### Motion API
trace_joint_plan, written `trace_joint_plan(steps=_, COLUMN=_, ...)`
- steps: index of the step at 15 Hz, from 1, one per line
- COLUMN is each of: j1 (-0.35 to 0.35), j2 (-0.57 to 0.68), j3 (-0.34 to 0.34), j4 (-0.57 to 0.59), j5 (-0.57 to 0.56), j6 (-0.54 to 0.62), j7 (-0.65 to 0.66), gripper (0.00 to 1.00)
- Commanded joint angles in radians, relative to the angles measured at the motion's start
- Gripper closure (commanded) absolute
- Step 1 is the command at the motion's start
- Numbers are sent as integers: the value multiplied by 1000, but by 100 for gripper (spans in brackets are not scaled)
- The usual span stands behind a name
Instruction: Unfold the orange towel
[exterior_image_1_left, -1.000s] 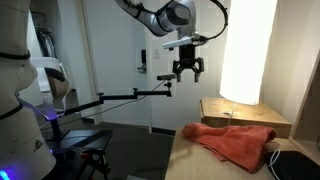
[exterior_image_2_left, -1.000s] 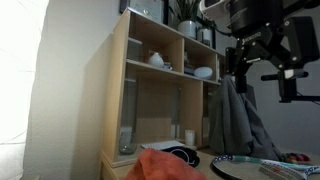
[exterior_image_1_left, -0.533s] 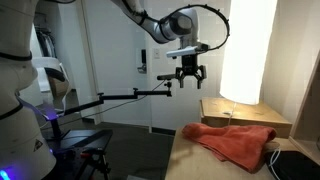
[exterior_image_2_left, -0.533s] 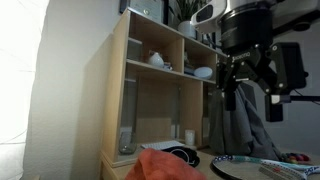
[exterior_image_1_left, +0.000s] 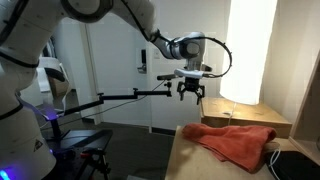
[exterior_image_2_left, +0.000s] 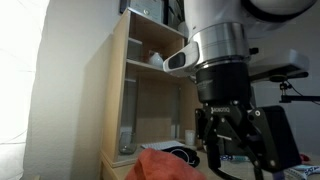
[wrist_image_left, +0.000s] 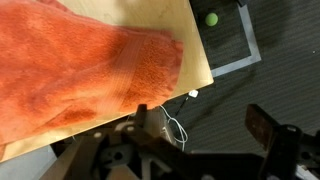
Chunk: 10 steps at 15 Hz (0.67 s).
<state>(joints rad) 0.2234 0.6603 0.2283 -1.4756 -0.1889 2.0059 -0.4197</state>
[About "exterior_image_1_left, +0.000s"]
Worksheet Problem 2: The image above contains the white chair with black trim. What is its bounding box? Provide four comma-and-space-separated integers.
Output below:
35, 56, 72, 113

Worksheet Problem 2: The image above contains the low wooden box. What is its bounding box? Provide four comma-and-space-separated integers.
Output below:
199, 96, 293, 139

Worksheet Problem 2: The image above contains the black stereo camera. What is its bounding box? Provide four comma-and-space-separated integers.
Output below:
156, 73, 179, 82

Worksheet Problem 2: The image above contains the tall white floor lamp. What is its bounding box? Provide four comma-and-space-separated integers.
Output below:
219, 0, 278, 106

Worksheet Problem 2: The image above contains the black workbench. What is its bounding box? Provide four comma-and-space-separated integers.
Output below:
43, 128, 114, 180

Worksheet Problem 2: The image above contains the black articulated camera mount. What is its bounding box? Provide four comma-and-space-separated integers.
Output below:
49, 79, 174, 141

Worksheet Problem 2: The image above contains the wooden shelf unit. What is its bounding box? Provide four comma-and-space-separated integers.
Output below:
288, 46, 320, 167

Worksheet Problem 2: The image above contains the black corrugated cable hose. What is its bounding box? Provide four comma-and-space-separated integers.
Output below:
121, 0, 234, 79

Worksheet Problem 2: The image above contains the thin black camera cable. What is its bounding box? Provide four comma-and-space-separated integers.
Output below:
79, 80, 167, 120

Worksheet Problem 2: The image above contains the black bag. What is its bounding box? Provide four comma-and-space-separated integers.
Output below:
264, 149, 320, 180

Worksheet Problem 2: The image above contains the white door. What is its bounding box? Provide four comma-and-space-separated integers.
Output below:
79, 16, 151, 128

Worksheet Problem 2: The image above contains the cardboard box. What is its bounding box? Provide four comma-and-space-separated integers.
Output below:
48, 78, 71, 100

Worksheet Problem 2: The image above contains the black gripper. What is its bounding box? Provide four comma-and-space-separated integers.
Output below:
176, 77, 206, 106

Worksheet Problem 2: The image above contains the door handle with lock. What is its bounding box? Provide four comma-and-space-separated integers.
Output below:
137, 49, 148, 75

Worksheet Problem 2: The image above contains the orange towel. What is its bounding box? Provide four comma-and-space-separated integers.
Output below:
181, 122, 278, 174

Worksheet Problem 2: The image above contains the white lamp cord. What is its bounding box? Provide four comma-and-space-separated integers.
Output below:
225, 101, 238, 127

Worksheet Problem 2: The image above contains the white charging cable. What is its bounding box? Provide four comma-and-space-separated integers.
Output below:
267, 145, 283, 180

